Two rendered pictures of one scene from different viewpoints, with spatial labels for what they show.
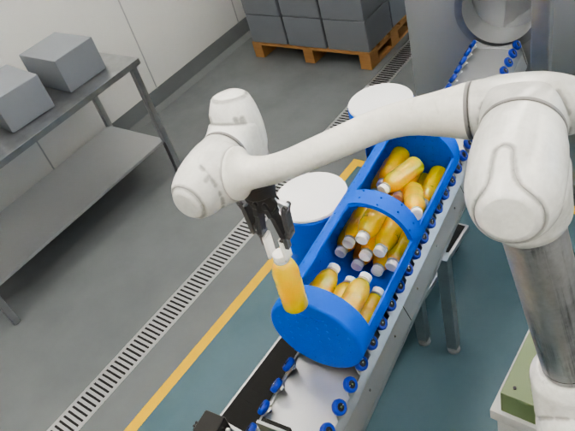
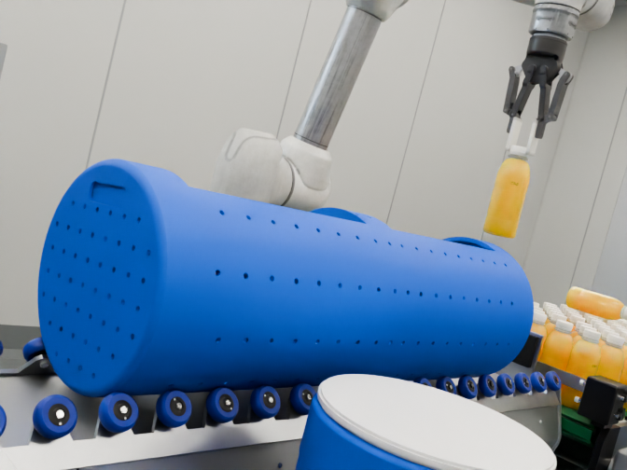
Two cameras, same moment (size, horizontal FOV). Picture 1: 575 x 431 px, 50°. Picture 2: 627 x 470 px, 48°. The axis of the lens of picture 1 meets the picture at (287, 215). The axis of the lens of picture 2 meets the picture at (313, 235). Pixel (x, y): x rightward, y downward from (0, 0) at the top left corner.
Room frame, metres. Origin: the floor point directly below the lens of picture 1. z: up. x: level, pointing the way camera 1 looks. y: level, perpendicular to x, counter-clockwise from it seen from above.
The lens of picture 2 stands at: (2.57, -0.25, 1.26)
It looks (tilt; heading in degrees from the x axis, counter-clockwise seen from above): 4 degrees down; 183
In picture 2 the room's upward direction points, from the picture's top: 14 degrees clockwise
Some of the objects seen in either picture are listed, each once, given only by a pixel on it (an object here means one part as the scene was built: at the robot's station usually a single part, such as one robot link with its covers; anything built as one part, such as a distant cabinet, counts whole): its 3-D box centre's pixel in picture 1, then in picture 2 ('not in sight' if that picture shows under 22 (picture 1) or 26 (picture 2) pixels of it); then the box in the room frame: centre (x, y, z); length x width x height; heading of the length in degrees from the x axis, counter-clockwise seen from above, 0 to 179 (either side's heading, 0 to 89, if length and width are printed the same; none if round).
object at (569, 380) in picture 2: not in sight; (528, 364); (0.84, 0.26, 0.96); 0.40 x 0.01 x 0.03; 49
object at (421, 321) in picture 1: (417, 298); not in sight; (1.74, -0.43, 0.31); 0.06 x 0.06 x 0.63; 49
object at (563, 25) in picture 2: not in sight; (552, 24); (1.10, 0.04, 1.69); 0.09 x 0.09 x 0.06
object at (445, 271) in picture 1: (448, 306); not in sight; (1.65, -0.53, 0.31); 0.06 x 0.06 x 0.63; 49
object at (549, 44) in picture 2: (260, 195); (543, 61); (1.10, 0.04, 1.62); 0.08 x 0.07 x 0.09; 52
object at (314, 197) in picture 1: (310, 197); (433, 421); (1.77, -0.10, 1.03); 0.28 x 0.28 x 0.01
